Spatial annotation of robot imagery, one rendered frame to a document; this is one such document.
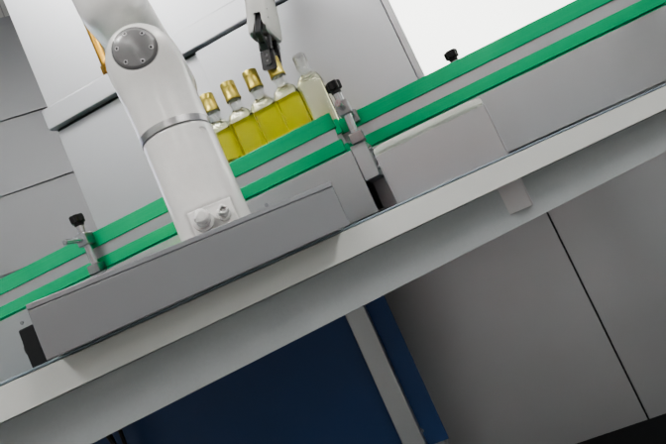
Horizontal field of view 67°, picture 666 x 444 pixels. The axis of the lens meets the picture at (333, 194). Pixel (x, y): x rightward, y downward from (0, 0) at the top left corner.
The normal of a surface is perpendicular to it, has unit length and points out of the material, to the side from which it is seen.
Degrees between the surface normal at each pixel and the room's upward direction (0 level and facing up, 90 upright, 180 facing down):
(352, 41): 90
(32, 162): 90
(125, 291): 90
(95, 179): 90
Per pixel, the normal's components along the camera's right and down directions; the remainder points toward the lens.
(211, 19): -0.20, 0.00
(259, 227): 0.24, -0.19
